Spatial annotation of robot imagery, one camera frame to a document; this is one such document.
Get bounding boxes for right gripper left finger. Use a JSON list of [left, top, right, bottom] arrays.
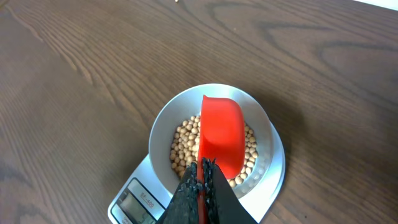
[[156, 163, 202, 224]]

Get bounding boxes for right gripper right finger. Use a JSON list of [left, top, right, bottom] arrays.
[[200, 158, 257, 224]]

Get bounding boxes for red plastic measuring scoop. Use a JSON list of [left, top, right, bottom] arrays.
[[196, 94, 246, 224]]

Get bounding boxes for white digital kitchen scale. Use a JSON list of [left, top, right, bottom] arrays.
[[107, 121, 286, 224]]

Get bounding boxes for soybeans in bowl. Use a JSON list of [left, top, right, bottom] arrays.
[[169, 116, 259, 187]]

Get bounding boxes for grey round bowl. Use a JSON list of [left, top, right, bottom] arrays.
[[149, 83, 274, 198]]

